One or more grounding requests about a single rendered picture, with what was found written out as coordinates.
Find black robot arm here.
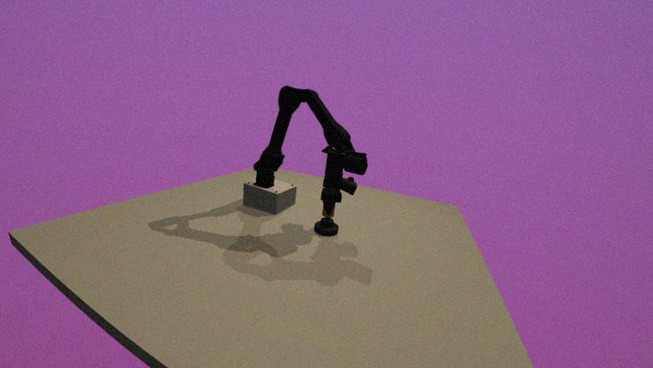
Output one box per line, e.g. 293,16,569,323
253,85,368,195

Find orange knob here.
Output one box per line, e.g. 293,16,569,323
322,202,336,218

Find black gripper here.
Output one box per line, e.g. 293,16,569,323
320,168,343,215

